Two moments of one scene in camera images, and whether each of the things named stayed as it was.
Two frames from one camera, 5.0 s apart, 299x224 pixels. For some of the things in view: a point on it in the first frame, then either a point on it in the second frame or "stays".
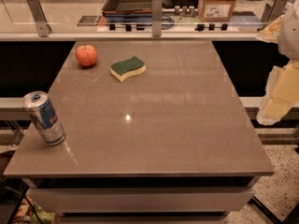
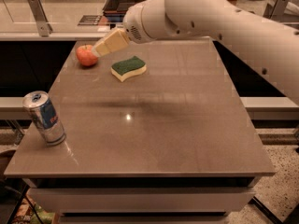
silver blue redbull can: [43, 115] stays
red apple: [87, 55] stays
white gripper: [290, 35] → [135, 22]
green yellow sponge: [122, 70] stays
